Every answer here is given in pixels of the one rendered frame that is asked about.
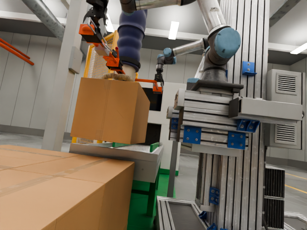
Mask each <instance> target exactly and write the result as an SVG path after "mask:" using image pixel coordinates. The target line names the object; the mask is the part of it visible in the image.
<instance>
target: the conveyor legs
mask: <svg viewBox="0 0 307 230"><path fill-rule="evenodd" d="M160 165H161V163H160ZM159 173H160V166H159V169H158V173H157V176H156V179H155V183H151V182H150V186H149V191H144V190H138V189H132V191H131V193H137V194H143V195H148V205H147V213H146V217H149V218H153V212H154V200H155V192H156V190H158V185H159Z"/></svg>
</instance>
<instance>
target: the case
mask: <svg viewBox="0 0 307 230"><path fill-rule="evenodd" d="M149 107H150V101H149V99H148V98H147V96H146V94H145V92H144V90H143V89H142V87H141V85H140V83H139V82H130V81H120V80H109V79H99V78H84V77H81V80H80V85H79V91H78V97H77V101H76V107H75V112H74V118H73V123H72V128H71V133H70V136H71V137H78V138H85V139H92V140H100V141H109V142H116V143H123V144H138V143H145V138H146V131H147V124H148V114H149Z"/></svg>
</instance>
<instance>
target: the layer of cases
mask: <svg viewBox="0 0 307 230"><path fill-rule="evenodd" d="M134 167H135V162H132V161H125V160H118V159H111V158H104V157H95V156H88V155H81V154H74V153H67V152H58V151H51V150H44V149H37V148H30V147H23V146H14V145H0V230H123V229H124V227H125V225H126V223H127V220H128V213H129V205H130V198H131V191H132V181H133V174H134Z"/></svg>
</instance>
